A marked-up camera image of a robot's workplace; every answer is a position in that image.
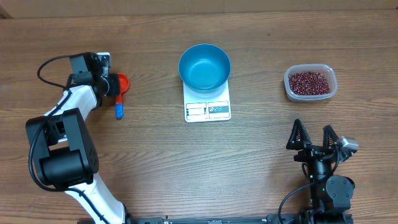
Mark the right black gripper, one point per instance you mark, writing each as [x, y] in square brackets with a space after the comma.
[310, 151]

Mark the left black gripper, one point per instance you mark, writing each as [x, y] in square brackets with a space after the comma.
[115, 79]

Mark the red scoop with blue handle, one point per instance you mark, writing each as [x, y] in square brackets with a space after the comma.
[124, 85]

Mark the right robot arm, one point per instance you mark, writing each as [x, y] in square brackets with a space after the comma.
[330, 194]

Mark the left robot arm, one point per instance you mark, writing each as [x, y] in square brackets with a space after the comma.
[62, 156]

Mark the blue metal bowl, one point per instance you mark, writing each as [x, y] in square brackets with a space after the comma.
[204, 68]

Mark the white digital kitchen scale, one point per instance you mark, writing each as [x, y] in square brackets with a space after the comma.
[206, 107]

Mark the red adzuki beans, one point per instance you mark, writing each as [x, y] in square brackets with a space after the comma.
[308, 83]

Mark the clear plastic food container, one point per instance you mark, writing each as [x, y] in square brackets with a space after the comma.
[325, 70]

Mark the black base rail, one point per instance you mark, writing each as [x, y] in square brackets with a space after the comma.
[270, 219]

